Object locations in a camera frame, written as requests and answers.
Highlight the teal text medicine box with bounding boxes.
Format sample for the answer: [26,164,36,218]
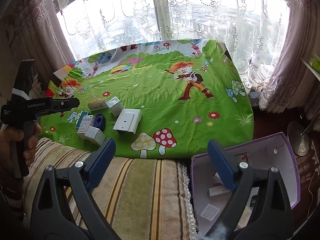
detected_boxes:
[75,111,88,129]

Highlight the orange-topped medicine box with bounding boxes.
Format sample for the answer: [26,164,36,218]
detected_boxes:
[87,99,108,111]

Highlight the small white cube box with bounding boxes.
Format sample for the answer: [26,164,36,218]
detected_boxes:
[106,96,124,117]

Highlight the left human hand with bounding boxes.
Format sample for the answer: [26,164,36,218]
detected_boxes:
[0,122,43,170]

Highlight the purple storage box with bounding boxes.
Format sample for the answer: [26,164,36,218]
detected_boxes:
[191,133,300,239]

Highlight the white medicine box blue text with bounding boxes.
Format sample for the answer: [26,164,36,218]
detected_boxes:
[77,115,95,140]

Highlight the white box near cushion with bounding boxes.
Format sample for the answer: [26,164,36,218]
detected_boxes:
[85,126,106,146]

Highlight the dark blue small case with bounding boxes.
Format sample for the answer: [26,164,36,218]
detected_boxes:
[93,113,106,132]

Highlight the striped sofa cushion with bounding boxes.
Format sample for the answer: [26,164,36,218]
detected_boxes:
[23,138,197,239]

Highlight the pink floral curtain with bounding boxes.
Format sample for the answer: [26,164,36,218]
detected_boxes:
[259,0,319,113]

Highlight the green cartoon tablecloth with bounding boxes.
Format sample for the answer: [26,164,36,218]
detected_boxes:
[41,39,253,159]

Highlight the white shelf board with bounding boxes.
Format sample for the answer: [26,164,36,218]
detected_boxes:
[301,59,320,81]

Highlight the white lace sheer curtain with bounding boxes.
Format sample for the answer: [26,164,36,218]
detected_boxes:
[53,0,290,92]

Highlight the white plastic wall device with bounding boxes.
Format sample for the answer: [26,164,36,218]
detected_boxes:
[113,108,142,134]

